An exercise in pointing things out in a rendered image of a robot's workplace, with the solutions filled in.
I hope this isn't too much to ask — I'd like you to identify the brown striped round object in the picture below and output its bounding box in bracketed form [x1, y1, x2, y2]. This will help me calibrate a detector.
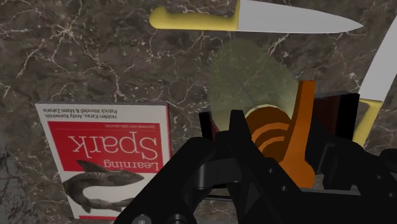
[244, 104, 294, 164]

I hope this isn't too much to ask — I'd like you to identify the orange wooden spatula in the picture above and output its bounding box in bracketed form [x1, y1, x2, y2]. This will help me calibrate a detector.
[280, 80, 317, 190]

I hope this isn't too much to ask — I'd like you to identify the white and red book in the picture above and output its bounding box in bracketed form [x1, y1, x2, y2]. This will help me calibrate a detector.
[34, 101, 174, 221]

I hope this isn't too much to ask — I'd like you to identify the dark box holder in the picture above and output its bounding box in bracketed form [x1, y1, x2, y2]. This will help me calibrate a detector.
[198, 90, 361, 191]

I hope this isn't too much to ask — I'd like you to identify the green leaf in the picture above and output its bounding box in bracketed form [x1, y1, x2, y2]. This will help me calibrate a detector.
[206, 38, 300, 132]

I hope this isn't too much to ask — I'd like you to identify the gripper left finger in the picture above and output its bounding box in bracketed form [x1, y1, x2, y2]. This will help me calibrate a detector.
[114, 109, 306, 224]

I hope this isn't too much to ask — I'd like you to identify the large yellow-handled knife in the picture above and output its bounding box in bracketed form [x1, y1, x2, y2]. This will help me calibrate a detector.
[148, 0, 365, 34]

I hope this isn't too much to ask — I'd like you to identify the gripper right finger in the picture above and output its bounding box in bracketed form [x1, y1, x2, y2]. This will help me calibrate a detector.
[318, 137, 397, 224]

